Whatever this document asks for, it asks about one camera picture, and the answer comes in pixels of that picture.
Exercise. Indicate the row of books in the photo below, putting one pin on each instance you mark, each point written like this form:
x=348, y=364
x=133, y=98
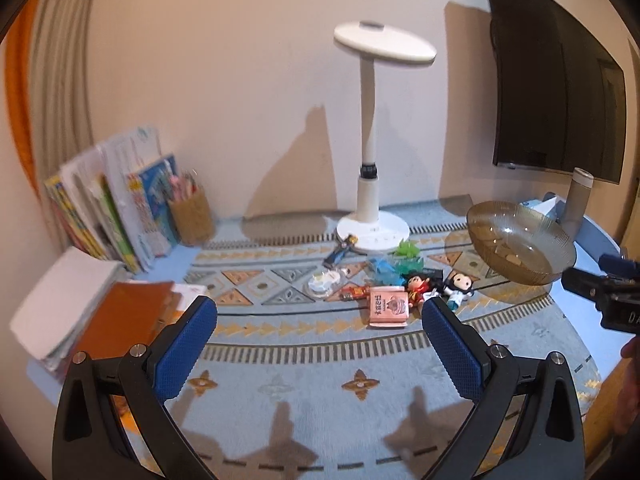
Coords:
x=125, y=200

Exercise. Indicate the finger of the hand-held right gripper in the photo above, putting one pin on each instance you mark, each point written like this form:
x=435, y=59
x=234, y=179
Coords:
x=620, y=267
x=587, y=285

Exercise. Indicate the brown leather notebook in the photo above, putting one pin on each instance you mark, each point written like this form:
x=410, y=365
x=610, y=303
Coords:
x=125, y=315

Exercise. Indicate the black wall television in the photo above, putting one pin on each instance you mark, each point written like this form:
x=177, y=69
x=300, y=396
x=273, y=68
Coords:
x=550, y=85

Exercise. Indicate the pink printed box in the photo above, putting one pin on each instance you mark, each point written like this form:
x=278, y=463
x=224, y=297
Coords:
x=387, y=307

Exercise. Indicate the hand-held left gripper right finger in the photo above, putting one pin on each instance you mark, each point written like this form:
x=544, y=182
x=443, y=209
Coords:
x=455, y=350

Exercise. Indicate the black rectangular box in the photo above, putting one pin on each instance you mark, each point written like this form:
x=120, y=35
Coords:
x=434, y=276

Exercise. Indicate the pale blue box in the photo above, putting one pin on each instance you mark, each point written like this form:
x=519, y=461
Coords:
x=542, y=205

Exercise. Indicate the blue toy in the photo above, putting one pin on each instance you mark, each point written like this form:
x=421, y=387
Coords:
x=382, y=270

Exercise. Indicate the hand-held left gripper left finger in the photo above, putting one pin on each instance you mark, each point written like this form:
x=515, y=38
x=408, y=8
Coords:
x=185, y=350

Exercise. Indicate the orange curtain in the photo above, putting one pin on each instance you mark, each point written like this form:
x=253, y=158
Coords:
x=20, y=100

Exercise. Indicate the white desk lamp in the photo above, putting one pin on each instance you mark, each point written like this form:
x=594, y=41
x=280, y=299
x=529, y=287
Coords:
x=370, y=195

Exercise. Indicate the beige curtain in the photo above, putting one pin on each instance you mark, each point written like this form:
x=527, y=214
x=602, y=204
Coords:
x=60, y=60

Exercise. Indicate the white clothed figurine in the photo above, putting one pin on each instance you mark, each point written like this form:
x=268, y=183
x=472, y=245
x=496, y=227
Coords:
x=457, y=287

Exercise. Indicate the stack of white papers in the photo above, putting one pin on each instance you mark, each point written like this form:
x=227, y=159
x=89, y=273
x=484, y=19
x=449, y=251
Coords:
x=60, y=290

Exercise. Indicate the bunch of pens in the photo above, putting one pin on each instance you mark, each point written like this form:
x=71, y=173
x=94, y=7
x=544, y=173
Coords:
x=182, y=182

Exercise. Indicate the person's right hand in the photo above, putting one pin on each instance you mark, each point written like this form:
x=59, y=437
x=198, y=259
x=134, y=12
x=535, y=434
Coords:
x=631, y=390

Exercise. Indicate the red snack packet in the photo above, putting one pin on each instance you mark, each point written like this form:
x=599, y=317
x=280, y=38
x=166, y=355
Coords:
x=352, y=292

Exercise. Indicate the patterned blue table mat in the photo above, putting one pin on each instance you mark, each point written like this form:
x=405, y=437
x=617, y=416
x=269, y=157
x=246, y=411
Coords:
x=300, y=360

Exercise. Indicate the red clothed figurine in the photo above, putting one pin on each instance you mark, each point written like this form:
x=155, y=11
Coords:
x=417, y=287

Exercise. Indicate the teal translucent toy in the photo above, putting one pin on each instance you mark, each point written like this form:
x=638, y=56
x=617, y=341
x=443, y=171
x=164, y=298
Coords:
x=410, y=266

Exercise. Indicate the amber ribbed glass bowl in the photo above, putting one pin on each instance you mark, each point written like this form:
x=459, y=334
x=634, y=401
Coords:
x=520, y=250

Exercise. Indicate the green translucent toy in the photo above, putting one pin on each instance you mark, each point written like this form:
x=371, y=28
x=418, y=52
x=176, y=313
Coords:
x=407, y=252

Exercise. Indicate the brown cork pen holder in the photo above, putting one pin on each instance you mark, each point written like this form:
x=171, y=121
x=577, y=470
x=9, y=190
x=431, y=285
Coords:
x=192, y=220

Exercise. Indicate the grey cylindrical bottle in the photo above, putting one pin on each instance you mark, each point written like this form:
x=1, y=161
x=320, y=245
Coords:
x=577, y=200

